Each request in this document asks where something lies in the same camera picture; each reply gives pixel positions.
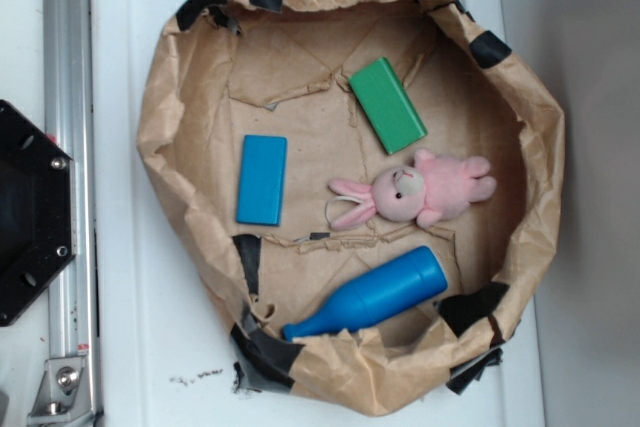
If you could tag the blue rectangular wooden block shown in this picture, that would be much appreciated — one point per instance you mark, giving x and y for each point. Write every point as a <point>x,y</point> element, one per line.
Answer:
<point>261,180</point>

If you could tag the green rectangular wooden block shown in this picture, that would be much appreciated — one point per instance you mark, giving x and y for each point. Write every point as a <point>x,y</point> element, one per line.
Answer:
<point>387,106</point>

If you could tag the brown paper bag tray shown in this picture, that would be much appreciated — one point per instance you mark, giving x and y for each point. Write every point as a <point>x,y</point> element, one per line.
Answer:
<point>224,69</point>

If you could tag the pink plush bunny toy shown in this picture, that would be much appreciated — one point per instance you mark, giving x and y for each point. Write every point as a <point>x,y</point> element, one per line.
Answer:
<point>433,189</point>

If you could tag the blue wooden bottle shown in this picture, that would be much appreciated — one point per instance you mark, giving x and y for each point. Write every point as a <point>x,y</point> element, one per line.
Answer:
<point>376,296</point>

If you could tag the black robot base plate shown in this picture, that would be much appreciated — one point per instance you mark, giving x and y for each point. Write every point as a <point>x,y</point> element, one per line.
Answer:
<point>37,234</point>

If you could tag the metal corner bracket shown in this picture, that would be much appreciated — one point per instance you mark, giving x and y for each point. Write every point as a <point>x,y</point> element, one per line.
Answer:
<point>64,396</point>

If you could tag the aluminium extrusion rail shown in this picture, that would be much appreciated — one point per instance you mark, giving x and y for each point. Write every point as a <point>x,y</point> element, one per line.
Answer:
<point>72,295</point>

